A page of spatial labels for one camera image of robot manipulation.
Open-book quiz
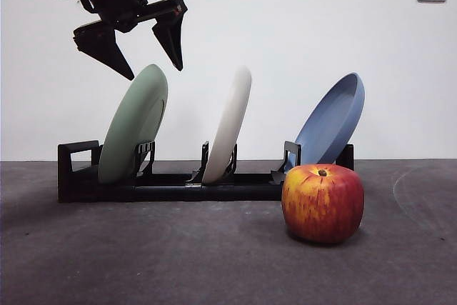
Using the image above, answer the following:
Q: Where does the red yellow apple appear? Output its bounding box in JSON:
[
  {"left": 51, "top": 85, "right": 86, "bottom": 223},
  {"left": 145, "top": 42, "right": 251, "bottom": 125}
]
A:
[{"left": 281, "top": 164, "right": 365, "bottom": 244}]

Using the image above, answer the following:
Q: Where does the green plate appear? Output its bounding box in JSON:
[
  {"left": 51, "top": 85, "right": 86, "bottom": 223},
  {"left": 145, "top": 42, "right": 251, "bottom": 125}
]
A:
[{"left": 97, "top": 64, "right": 169, "bottom": 185}]

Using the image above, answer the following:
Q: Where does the black plate rack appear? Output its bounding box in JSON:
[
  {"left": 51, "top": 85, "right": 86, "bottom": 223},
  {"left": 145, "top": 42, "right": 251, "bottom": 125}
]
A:
[{"left": 57, "top": 139, "right": 355, "bottom": 204}]

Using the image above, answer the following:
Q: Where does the blue plate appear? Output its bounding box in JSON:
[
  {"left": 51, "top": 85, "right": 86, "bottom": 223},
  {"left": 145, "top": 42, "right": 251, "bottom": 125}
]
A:
[{"left": 293, "top": 73, "right": 366, "bottom": 169}]

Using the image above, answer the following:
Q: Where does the white plate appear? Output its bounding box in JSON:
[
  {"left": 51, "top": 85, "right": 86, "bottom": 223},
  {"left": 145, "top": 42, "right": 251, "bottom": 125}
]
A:
[{"left": 201, "top": 66, "right": 253, "bottom": 184}]

